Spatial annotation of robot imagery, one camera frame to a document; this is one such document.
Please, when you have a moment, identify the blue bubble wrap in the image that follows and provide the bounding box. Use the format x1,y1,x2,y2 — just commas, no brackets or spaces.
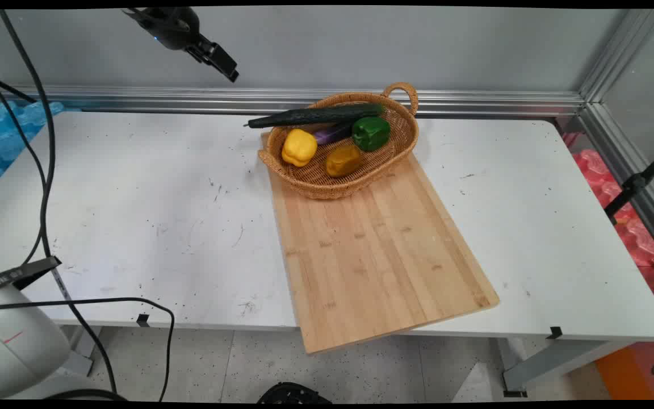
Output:
0,99,65,197

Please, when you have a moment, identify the upright aluminium frame post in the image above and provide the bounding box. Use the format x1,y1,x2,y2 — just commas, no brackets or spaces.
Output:
580,9,654,104

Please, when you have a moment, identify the woven wicker basket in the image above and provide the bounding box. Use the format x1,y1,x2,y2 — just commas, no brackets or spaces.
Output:
257,82,420,201

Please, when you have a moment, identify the yellow bell pepper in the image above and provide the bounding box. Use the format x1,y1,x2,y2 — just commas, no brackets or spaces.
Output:
281,128,318,168

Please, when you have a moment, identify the black tripod stand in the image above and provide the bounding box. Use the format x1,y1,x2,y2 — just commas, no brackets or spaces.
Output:
604,142,654,225

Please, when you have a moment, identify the thin black looping cable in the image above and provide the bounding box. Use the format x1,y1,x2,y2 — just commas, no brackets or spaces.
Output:
0,297,175,402

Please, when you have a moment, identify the round black object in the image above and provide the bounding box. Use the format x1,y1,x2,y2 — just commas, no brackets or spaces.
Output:
256,382,333,404

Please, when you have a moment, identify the grey metal table leg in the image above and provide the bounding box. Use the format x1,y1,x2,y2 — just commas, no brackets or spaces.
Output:
59,325,102,377
496,337,637,398

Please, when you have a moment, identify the purple eggplant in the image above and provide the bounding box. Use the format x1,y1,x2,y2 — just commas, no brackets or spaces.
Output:
313,122,356,145

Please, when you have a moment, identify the black velcro strap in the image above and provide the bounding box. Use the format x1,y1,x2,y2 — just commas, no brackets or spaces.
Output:
0,256,62,302

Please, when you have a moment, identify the bamboo cutting board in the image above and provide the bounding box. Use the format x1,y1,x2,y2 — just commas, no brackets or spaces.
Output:
261,131,501,356

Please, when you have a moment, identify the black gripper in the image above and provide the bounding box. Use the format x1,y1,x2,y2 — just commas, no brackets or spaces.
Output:
123,7,240,84

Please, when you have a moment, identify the green bell pepper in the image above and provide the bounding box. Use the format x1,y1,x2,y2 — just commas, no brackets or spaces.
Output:
352,116,391,152

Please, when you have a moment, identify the long aluminium frame rail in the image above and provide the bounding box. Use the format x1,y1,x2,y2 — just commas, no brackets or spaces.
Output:
0,85,586,119

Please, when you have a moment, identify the dark green cucumber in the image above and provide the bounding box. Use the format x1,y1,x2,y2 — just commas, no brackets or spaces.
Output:
244,103,387,129

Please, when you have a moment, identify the thick black cable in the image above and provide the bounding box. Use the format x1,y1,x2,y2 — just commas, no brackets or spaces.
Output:
0,9,119,398

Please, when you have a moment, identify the slanted aluminium frame rail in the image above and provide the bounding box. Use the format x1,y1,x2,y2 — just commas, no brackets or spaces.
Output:
580,102,654,268

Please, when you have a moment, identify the pink bubble wrap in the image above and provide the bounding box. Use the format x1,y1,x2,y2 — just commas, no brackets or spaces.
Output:
571,149,654,336

